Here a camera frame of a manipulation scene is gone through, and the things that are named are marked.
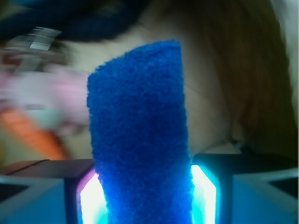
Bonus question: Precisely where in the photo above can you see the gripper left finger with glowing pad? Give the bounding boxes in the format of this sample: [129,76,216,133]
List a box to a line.
[0,159,107,224]

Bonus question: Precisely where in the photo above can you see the dark navy rope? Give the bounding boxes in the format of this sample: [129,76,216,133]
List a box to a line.
[0,0,150,42]

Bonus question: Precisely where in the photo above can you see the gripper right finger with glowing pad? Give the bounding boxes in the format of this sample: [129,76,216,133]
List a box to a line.
[192,154,299,224]

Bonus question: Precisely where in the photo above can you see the pink plush bunny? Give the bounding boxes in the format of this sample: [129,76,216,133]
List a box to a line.
[0,64,89,135]

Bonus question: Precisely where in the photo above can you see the orange toy carrot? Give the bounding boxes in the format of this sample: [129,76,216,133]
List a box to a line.
[0,109,69,160]

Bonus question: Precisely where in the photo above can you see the crumpled brown paper bag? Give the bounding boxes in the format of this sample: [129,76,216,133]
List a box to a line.
[0,0,299,161]

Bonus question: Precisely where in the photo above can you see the blue sponge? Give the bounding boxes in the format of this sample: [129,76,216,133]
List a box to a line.
[87,41,193,224]

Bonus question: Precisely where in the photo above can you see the metal keyring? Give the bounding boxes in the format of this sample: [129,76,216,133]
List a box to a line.
[4,27,63,70]

